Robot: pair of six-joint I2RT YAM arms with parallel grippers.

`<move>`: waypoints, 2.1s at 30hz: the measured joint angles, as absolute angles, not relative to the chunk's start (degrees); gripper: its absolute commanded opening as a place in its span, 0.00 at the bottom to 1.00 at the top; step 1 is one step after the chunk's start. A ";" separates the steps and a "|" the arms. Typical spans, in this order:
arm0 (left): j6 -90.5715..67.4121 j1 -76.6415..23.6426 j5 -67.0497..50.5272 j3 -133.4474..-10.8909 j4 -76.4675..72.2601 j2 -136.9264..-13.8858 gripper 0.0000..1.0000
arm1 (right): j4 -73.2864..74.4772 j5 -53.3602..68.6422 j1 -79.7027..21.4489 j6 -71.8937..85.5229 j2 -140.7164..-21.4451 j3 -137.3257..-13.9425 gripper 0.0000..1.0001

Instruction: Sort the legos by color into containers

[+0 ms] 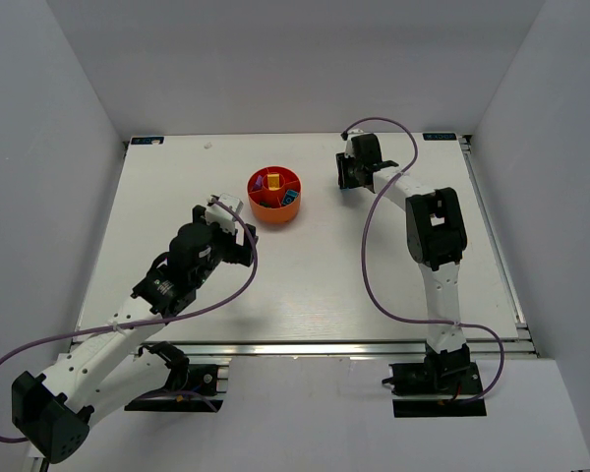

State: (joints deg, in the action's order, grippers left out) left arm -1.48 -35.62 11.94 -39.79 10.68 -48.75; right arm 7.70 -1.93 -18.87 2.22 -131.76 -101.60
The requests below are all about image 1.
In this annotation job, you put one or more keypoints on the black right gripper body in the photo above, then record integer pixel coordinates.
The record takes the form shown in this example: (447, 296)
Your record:
(347, 171)

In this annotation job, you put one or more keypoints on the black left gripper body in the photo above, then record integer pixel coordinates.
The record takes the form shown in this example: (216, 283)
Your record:
(237, 247)

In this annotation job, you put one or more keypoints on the purple butterfly lego brick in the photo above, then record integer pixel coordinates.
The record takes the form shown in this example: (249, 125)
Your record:
(258, 183)

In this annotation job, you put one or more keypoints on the teal rounded lego brick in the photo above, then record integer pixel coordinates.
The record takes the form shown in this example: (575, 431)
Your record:
(289, 197)

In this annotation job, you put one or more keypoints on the yellow 2x3 lego brick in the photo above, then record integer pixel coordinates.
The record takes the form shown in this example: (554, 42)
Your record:
(273, 181)

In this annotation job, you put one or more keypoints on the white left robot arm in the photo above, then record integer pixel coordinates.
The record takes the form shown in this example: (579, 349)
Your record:
(56, 409)

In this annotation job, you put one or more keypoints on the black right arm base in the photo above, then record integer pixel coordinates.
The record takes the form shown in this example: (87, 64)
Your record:
(443, 385)

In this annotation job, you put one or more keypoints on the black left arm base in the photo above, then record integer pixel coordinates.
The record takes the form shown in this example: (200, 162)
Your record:
(190, 386)

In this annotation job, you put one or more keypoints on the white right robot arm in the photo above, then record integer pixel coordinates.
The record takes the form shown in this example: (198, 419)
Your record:
(436, 239)

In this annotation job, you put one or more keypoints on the orange round divided container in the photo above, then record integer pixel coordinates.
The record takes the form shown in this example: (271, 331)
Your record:
(266, 205)

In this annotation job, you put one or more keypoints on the blue label top right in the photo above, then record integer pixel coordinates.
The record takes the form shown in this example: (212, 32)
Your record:
(439, 137)

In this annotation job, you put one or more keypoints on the blue label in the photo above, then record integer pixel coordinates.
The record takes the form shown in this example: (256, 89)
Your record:
(146, 141)
(439, 137)

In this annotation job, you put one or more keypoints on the blue label top left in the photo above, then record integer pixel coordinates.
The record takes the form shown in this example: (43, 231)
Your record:
(146, 141)

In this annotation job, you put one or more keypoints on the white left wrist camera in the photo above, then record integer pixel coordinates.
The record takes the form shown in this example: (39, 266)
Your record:
(223, 206)

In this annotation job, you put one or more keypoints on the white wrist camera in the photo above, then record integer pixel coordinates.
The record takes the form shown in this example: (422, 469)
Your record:
(347, 135)
(223, 206)

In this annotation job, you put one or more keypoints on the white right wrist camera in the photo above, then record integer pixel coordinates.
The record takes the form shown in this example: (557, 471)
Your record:
(347, 135)

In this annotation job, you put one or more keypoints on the aluminium front table rail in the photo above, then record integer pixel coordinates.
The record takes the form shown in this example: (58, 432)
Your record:
(522, 346)

